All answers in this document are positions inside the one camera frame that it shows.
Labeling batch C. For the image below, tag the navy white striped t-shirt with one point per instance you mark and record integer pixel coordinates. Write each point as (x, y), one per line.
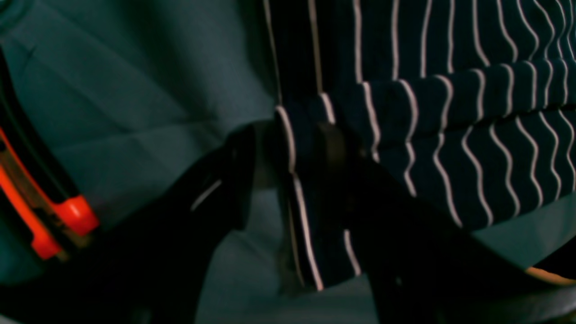
(469, 104)

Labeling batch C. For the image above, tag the orange black utility knife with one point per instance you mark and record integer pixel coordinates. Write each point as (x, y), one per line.
(38, 198)

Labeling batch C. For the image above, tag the teal table cloth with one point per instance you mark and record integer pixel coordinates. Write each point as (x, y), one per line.
(129, 93)

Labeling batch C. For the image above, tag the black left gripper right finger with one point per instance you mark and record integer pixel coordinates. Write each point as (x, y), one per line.
(421, 267)

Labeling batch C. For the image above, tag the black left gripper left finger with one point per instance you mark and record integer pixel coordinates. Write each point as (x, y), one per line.
(149, 269)

